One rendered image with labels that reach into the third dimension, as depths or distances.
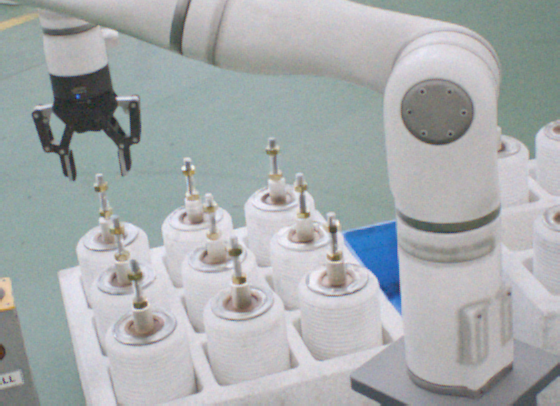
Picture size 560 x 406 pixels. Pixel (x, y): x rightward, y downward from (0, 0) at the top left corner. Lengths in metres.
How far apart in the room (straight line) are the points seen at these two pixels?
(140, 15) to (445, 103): 0.27
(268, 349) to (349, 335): 0.10
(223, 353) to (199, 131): 1.17
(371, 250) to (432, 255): 0.76
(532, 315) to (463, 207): 0.49
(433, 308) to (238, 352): 0.35
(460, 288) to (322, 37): 0.25
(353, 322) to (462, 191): 0.40
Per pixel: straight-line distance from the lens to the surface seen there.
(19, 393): 1.36
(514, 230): 1.66
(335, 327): 1.35
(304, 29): 0.99
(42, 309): 1.90
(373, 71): 1.02
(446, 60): 0.94
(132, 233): 1.53
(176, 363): 1.31
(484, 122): 0.95
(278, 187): 1.54
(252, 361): 1.33
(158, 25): 0.99
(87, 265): 1.51
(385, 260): 1.78
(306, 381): 1.33
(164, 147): 2.40
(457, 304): 1.04
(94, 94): 1.41
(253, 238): 1.56
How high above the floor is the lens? 0.96
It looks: 26 degrees down
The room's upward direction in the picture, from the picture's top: 8 degrees counter-clockwise
